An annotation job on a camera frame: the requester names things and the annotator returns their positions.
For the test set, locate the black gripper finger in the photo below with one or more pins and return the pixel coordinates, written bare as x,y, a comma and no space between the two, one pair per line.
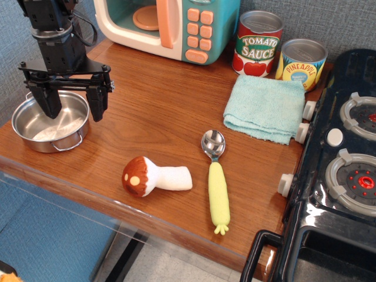
97,97
48,99

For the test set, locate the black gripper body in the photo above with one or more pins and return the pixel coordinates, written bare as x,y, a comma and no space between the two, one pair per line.
64,54

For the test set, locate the light blue cloth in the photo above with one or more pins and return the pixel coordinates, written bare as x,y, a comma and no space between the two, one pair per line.
265,109

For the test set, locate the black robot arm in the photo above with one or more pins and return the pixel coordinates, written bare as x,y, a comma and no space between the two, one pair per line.
50,15

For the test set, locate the stainless steel pot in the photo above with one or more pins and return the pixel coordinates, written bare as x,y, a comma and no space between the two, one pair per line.
46,135

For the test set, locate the plush brown mushroom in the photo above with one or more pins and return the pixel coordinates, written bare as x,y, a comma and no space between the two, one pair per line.
141,176

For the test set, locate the teal toy microwave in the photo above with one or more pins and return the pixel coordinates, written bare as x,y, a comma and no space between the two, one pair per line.
190,31

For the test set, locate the tomato sauce can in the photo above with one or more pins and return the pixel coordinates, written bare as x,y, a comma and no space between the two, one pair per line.
258,38

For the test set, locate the white stove knob bottom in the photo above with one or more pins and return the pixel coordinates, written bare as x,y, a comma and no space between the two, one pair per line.
285,184

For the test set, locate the white stove knob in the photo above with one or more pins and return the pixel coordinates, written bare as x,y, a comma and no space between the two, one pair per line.
309,110
302,132
285,184

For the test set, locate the white stove knob middle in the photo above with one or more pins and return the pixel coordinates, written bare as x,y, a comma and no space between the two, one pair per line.
302,132

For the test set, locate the pineapple slices can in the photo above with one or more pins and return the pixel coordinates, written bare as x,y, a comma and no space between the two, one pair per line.
302,60

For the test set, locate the white stove knob top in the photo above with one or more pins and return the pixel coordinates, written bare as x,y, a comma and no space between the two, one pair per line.
309,110

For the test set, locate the black toy stove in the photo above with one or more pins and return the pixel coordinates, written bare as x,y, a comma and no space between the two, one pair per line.
329,219

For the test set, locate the spoon with yellow handle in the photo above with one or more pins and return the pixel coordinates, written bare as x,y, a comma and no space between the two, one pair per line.
214,144

